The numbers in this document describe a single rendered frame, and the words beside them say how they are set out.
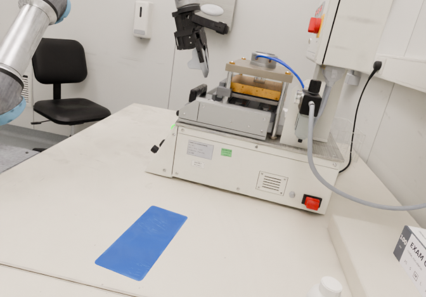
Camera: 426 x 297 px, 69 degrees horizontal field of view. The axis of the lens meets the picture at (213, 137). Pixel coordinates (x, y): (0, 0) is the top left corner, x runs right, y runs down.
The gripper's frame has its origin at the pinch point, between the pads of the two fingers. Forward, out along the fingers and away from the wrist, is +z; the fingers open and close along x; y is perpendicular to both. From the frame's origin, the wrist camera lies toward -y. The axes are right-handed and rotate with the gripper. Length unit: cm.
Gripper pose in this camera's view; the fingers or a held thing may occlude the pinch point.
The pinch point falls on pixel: (207, 73)
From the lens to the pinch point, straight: 100.4
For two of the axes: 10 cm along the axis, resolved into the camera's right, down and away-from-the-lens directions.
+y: -9.6, 1.1, 2.6
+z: 1.8, 9.5, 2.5
